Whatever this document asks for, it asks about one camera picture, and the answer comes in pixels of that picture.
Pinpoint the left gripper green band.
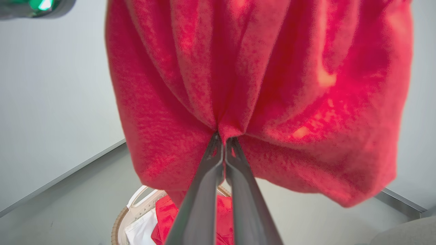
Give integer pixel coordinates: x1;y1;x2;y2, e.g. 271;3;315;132
0;0;77;20

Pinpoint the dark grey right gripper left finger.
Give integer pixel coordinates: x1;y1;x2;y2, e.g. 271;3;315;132
165;132;224;245

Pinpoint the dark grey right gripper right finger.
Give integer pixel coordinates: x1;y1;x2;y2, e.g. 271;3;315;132
224;137;284;245

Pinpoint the red fleece garment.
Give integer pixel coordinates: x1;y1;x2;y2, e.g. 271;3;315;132
105;0;414;208

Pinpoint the white laundry basket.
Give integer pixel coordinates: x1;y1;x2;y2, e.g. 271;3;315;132
111;185;232;245

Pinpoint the grey sofa seat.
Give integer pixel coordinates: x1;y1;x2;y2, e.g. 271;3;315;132
370;216;436;245

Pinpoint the red towel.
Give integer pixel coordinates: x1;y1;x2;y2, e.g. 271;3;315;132
151;194;235;245

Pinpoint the white cloth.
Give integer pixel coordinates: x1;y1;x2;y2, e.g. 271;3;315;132
125;208;158;245

